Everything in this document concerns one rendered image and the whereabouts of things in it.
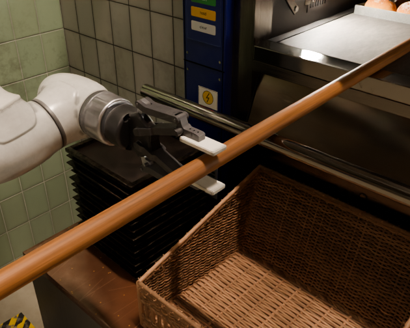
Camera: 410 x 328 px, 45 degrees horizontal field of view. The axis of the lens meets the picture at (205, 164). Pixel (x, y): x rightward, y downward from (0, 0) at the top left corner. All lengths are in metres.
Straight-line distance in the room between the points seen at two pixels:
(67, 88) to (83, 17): 0.97
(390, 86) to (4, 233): 1.60
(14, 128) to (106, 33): 0.97
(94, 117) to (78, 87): 0.08
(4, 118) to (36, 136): 0.06
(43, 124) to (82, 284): 0.67
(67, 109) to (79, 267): 0.70
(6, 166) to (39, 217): 1.37
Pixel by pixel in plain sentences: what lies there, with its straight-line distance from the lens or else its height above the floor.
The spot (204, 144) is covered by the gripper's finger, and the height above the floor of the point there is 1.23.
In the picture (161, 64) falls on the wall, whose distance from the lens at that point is 1.60.
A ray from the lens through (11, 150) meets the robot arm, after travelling 0.87.
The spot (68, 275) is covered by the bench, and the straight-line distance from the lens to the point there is 1.49.
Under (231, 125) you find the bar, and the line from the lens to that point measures 0.92.
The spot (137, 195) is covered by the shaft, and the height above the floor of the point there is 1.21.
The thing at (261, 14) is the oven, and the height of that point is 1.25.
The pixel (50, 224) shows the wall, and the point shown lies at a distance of 2.29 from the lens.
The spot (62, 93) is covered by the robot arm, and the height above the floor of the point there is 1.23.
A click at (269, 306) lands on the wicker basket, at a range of 1.36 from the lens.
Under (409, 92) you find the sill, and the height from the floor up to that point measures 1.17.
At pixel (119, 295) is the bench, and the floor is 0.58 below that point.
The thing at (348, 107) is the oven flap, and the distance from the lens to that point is 1.25.
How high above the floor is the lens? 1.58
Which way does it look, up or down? 31 degrees down
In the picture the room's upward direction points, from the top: straight up
